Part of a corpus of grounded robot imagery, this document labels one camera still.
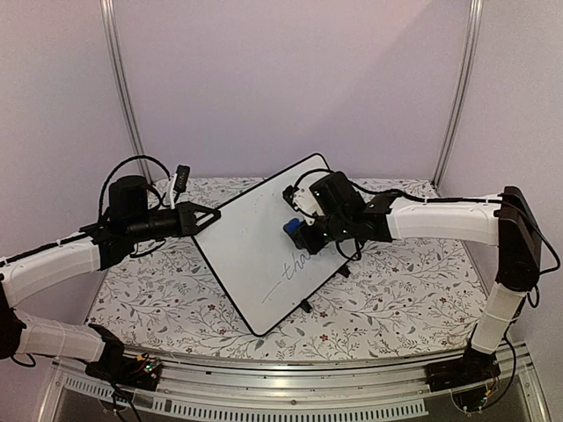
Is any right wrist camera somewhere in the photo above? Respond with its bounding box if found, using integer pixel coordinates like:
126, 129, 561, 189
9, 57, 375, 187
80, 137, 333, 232
282, 168, 366, 226

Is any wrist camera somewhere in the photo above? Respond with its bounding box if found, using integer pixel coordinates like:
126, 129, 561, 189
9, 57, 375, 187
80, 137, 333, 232
282, 168, 366, 226
166, 164, 191, 209

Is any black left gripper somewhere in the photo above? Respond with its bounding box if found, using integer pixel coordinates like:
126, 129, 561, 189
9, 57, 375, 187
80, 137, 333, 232
127, 201, 222, 244

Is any aluminium corner post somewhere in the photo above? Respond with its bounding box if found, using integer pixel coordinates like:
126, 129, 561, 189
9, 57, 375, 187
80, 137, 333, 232
432, 0, 483, 191
99, 0, 150, 181

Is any black whiteboard stand foot left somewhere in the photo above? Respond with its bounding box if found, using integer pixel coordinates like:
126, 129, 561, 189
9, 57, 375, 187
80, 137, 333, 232
300, 300, 312, 313

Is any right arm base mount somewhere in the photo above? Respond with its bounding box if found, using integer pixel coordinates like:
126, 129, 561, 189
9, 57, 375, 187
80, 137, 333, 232
424, 346, 501, 413

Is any white whiteboard black frame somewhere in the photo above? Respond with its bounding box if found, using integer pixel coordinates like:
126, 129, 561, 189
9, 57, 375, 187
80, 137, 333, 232
194, 153, 355, 337

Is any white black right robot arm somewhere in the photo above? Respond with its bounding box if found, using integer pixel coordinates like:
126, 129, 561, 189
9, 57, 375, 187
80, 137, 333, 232
282, 186, 542, 383

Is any floral patterned table mat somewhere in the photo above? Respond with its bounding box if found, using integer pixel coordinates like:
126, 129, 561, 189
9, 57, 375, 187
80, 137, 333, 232
85, 177, 489, 362

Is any black whiteboard stand foot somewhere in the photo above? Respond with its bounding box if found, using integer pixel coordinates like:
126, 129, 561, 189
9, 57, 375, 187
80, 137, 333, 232
339, 265, 351, 278
300, 300, 312, 313

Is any blue whiteboard eraser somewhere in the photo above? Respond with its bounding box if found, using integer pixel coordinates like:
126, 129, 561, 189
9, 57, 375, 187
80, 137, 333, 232
283, 218, 303, 238

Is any black whiteboard stand foot right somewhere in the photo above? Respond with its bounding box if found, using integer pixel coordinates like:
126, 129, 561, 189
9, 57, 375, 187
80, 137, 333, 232
339, 265, 351, 278

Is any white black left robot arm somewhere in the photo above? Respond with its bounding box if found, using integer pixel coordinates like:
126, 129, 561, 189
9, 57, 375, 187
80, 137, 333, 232
1, 173, 221, 382

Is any left aluminium corner post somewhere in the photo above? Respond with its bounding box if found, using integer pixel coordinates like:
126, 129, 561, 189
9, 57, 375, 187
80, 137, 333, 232
99, 0, 150, 181

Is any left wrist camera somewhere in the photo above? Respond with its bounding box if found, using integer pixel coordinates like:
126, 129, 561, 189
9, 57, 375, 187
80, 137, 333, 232
166, 164, 191, 209

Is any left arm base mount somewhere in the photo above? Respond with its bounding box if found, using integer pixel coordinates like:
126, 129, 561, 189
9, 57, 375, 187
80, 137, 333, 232
85, 324, 162, 391

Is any right aluminium corner post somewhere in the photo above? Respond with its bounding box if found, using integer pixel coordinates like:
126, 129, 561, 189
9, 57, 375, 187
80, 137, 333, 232
432, 0, 483, 191

